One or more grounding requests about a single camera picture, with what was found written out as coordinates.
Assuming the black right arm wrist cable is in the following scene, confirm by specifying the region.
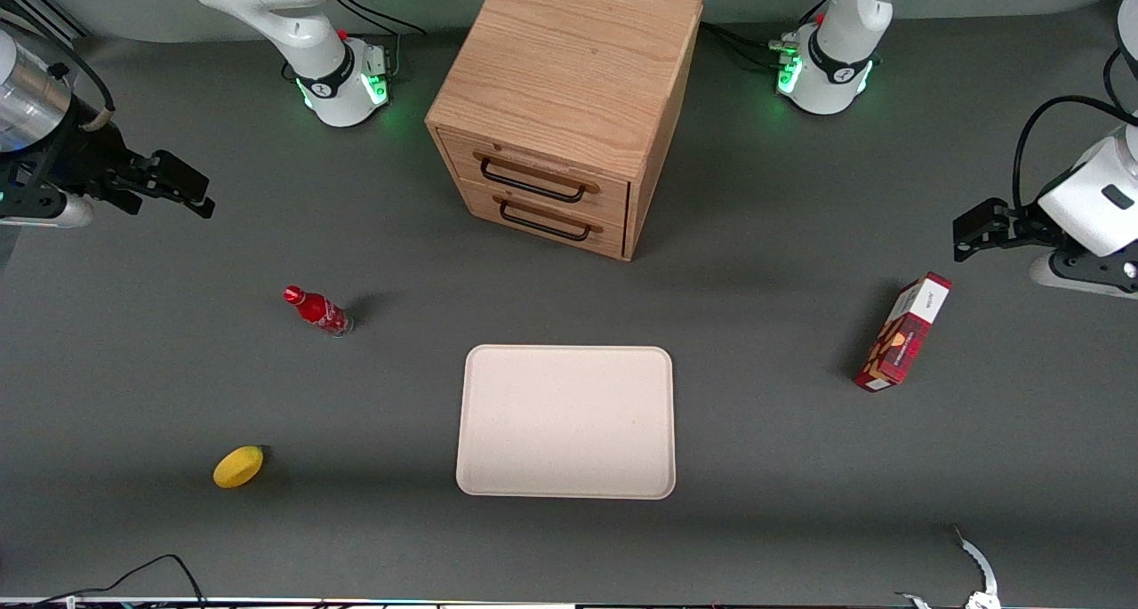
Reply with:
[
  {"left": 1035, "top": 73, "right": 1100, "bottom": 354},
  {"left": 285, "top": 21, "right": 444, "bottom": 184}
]
[{"left": 0, "top": 18, "right": 117, "bottom": 132}]

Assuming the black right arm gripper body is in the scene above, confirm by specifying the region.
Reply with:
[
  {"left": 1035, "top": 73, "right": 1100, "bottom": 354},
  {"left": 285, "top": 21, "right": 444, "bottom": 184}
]
[{"left": 0, "top": 120, "right": 156, "bottom": 220}]

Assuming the wooden drawer front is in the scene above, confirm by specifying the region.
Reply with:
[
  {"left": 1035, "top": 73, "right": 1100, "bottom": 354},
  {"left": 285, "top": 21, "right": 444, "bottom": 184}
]
[
  {"left": 458, "top": 178, "right": 629, "bottom": 261},
  {"left": 437, "top": 129, "right": 632, "bottom": 228}
]

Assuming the black arm base cable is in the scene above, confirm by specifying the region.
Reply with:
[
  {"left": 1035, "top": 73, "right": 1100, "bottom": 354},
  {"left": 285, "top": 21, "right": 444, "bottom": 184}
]
[
  {"left": 701, "top": 20, "right": 801, "bottom": 72},
  {"left": 336, "top": 0, "right": 428, "bottom": 37}
]

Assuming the thin black table-edge cable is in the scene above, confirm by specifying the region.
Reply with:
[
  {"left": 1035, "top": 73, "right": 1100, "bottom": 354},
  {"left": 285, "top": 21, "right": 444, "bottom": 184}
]
[{"left": 36, "top": 553, "right": 207, "bottom": 609}]

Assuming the yellow lemon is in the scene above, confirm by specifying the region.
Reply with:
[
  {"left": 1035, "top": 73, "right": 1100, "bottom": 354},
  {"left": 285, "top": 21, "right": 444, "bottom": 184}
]
[{"left": 212, "top": 445, "right": 266, "bottom": 490}]

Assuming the black right arm base cable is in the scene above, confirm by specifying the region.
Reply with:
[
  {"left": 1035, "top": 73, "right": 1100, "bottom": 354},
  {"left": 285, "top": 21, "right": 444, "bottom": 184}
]
[{"left": 336, "top": 0, "right": 428, "bottom": 37}]

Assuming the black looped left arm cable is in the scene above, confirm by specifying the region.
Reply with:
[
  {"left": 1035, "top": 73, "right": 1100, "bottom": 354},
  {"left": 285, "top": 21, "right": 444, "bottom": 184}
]
[{"left": 1014, "top": 94, "right": 1138, "bottom": 210}]

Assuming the white curved plastic tool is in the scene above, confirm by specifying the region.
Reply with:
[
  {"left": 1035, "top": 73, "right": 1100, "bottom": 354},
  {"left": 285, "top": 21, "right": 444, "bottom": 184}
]
[{"left": 953, "top": 525, "right": 1002, "bottom": 609}]

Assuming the red plaid cardboard box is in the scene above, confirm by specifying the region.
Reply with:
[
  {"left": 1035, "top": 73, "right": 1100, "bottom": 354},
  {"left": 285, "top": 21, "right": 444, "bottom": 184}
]
[{"left": 853, "top": 271, "right": 953, "bottom": 393}]

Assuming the black metal drawer handle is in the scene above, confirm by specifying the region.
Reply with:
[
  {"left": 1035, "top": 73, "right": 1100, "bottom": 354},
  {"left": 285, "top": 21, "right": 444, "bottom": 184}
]
[
  {"left": 492, "top": 193, "right": 604, "bottom": 243},
  {"left": 473, "top": 149, "right": 601, "bottom": 204}
]

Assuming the wooden two-drawer cabinet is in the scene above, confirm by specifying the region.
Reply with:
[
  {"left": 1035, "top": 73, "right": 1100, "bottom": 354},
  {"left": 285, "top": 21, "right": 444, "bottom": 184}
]
[{"left": 425, "top": 0, "right": 705, "bottom": 261}]

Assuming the red coke bottle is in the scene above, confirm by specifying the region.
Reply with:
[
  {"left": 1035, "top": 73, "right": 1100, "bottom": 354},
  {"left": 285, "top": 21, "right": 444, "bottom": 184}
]
[{"left": 283, "top": 284, "right": 355, "bottom": 338}]

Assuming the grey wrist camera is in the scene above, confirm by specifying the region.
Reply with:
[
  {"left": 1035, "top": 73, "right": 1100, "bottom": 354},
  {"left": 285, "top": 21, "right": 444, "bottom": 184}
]
[
  {"left": 0, "top": 191, "right": 95, "bottom": 229},
  {"left": 1030, "top": 252, "right": 1138, "bottom": 300}
]

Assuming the black short left arm cable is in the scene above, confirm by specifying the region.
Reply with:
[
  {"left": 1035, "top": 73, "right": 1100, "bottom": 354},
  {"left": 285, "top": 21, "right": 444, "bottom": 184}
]
[{"left": 1102, "top": 47, "right": 1138, "bottom": 112}]

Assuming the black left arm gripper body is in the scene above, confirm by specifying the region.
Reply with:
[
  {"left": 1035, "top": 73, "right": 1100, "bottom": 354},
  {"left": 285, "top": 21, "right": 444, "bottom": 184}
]
[{"left": 1003, "top": 200, "right": 1070, "bottom": 254}]

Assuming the black aluminium frame rail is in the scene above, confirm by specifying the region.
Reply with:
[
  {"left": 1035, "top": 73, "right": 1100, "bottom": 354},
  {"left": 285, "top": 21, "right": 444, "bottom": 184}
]
[{"left": 0, "top": 0, "right": 92, "bottom": 43}]

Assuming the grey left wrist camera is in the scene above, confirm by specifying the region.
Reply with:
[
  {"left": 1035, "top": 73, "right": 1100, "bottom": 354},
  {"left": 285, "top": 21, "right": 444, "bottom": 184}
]
[{"left": 1030, "top": 252, "right": 1138, "bottom": 300}]

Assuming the cream rectangular tray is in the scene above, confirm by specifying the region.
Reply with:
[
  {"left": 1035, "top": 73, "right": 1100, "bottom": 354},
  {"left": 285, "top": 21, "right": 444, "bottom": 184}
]
[{"left": 455, "top": 344, "right": 677, "bottom": 501}]

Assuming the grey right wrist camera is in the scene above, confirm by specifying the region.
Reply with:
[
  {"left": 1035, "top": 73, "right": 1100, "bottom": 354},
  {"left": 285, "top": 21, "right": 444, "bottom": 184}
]
[{"left": 0, "top": 191, "right": 95, "bottom": 229}]

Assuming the black left arm base cable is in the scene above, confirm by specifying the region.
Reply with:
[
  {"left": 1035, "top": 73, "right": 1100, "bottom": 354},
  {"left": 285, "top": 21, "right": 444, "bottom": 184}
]
[{"left": 701, "top": 20, "right": 801, "bottom": 72}]

